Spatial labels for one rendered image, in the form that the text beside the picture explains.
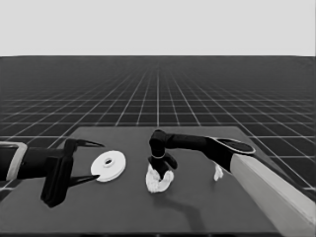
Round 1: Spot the large thick white disc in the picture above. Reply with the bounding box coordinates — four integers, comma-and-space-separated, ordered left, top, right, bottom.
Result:
90, 150, 127, 183

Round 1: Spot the white round carrier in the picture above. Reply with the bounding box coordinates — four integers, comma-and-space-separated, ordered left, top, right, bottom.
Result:
145, 163, 175, 195

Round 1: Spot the small white T-shaped piece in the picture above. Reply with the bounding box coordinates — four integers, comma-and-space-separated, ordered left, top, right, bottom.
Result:
212, 163, 225, 182

